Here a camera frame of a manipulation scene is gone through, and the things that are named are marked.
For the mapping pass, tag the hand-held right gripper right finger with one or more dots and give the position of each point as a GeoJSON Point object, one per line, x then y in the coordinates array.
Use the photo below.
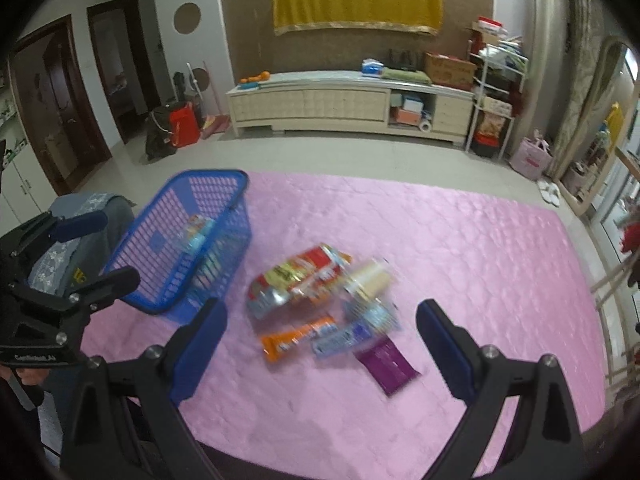
{"type": "Point", "coordinates": [445, 355]}

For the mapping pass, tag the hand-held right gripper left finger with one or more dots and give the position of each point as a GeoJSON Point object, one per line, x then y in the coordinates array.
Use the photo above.
{"type": "Point", "coordinates": [200, 350]}

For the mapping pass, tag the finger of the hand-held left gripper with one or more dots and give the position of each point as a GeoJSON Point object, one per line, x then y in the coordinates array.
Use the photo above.
{"type": "Point", "coordinates": [107, 285]}
{"type": "Point", "coordinates": [80, 225]}

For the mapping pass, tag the purple snack can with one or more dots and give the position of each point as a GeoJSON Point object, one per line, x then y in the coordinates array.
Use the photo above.
{"type": "Point", "coordinates": [387, 365]}

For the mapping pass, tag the light blue cartoon snack packet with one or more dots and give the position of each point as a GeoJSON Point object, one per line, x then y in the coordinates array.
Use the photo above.
{"type": "Point", "coordinates": [372, 316]}

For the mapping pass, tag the blue plastic basket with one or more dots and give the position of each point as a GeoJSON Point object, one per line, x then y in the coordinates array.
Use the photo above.
{"type": "Point", "coordinates": [165, 195]}

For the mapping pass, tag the orange snack bar packet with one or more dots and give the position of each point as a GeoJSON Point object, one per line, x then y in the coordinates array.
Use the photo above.
{"type": "Point", "coordinates": [295, 340]}

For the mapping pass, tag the clear blue snack packet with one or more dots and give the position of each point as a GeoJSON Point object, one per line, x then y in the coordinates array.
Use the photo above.
{"type": "Point", "coordinates": [197, 240]}

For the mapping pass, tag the dark blue snack bar packet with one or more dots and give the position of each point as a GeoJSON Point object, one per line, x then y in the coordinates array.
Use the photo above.
{"type": "Point", "coordinates": [340, 341]}

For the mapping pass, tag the cream snack cup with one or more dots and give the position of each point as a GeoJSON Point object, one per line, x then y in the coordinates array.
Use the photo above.
{"type": "Point", "coordinates": [367, 280]}

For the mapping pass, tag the red and yellow snack bag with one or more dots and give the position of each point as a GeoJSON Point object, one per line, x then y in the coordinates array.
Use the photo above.
{"type": "Point", "coordinates": [295, 275]}

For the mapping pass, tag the person's left hand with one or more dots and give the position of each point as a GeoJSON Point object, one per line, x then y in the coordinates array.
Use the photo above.
{"type": "Point", "coordinates": [25, 385]}

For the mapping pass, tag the grey cloth with lace trim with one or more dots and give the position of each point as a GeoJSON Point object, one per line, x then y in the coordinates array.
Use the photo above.
{"type": "Point", "coordinates": [115, 210]}

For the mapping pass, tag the white cupboard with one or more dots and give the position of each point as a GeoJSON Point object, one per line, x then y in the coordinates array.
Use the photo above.
{"type": "Point", "coordinates": [20, 185]}

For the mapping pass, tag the black bag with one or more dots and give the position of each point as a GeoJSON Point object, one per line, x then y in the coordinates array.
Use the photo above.
{"type": "Point", "coordinates": [157, 140]}

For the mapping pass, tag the pink quilted mat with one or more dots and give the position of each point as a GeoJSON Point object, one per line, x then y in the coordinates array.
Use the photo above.
{"type": "Point", "coordinates": [450, 240]}

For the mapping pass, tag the dark wooden door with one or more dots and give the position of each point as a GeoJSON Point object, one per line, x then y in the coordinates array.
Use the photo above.
{"type": "Point", "coordinates": [55, 110]}

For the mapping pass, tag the red shopping bag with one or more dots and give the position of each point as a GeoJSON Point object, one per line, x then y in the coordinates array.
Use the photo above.
{"type": "Point", "coordinates": [184, 125]}

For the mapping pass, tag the wooden clothes rack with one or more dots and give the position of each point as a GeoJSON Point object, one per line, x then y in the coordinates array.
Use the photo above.
{"type": "Point", "coordinates": [602, 320]}

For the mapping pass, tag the pink broom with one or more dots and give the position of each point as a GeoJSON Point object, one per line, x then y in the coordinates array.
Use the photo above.
{"type": "Point", "coordinates": [215, 127]}

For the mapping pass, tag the dark wooden doorway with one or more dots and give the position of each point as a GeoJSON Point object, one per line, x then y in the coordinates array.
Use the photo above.
{"type": "Point", "coordinates": [145, 60]}

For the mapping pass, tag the white mop stick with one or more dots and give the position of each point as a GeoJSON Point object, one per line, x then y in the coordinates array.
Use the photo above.
{"type": "Point", "coordinates": [195, 85]}

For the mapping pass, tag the white slipper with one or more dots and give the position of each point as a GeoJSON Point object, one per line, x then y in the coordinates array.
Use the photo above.
{"type": "Point", "coordinates": [554, 197]}
{"type": "Point", "coordinates": [546, 188]}

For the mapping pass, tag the pink tote bag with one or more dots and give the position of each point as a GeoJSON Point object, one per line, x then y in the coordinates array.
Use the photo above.
{"type": "Point", "coordinates": [530, 160]}

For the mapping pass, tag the red garment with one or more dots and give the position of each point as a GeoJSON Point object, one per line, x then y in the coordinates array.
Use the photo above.
{"type": "Point", "coordinates": [631, 240]}

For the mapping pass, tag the blue plate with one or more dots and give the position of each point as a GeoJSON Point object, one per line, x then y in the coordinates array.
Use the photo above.
{"type": "Point", "coordinates": [249, 85]}

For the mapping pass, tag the glass balcony door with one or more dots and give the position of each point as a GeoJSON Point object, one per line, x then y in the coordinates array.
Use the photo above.
{"type": "Point", "coordinates": [620, 210]}

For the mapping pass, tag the bunch of oranges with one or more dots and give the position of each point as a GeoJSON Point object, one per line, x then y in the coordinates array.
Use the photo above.
{"type": "Point", "coordinates": [255, 78]}

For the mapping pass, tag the white paper roll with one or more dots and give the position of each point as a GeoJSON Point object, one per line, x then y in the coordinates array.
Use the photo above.
{"type": "Point", "coordinates": [425, 125]}

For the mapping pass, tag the orange printed bag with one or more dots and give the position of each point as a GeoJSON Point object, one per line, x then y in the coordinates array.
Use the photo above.
{"type": "Point", "coordinates": [491, 127]}

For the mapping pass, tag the orange box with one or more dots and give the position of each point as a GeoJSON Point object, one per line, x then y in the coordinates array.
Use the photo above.
{"type": "Point", "coordinates": [407, 116]}

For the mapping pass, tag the white metal shelf rack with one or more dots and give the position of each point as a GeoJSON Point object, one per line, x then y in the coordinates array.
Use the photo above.
{"type": "Point", "coordinates": [472, 110]}

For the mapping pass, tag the blue and white box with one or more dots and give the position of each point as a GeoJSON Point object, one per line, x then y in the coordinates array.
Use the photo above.
{"type": "Point", "coordinates": [414, 104]}

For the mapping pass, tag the cream TV cabinet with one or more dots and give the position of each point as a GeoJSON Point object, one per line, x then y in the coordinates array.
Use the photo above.
{"type": "Point", "coordinates": [310, 105]}

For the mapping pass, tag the green folded cushion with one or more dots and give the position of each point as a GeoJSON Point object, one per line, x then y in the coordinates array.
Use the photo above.
{"type": "Point", "coordinates": [405, 76]}

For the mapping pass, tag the brown cardboard box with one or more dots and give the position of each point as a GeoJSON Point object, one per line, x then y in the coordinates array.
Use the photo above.
{"type": "Point", "coordinates": [450, 71]}

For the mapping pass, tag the wooden standing mirror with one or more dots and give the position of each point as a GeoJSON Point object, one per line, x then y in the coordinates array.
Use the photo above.
{"type": "Point", "coordinates": [607, 110]}

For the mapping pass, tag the blue tissue box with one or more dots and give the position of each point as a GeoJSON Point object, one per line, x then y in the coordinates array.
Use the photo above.
{"type": "Point", "coordinates": [372, 67]}

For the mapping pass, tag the black devices on cabinet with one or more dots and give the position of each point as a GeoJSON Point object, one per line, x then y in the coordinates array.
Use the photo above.
{"type": "Point", "coordinates": [402, 59]}

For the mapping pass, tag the patterned beige curtain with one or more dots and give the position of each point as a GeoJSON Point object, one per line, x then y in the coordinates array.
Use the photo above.
{"type": "Point", "coordinates": [582, 85]}

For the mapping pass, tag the silver standing air conditioner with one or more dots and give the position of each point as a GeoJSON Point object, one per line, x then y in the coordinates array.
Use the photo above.
{"type": "Point", "coordinates": [545, 60]}

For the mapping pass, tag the red gift box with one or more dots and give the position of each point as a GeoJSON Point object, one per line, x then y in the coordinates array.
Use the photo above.
{"type": "Point", "coordinates": [487, 25]}

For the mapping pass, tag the wall shelf with bottles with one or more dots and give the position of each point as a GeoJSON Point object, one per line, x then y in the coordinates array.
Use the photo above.
{"type": "Point", "coordinates": [7, 115]}

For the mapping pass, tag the round brown wall disc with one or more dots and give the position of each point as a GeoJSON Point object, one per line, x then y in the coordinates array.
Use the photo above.
{"type": "Point", "coordinates": [186, 18]}

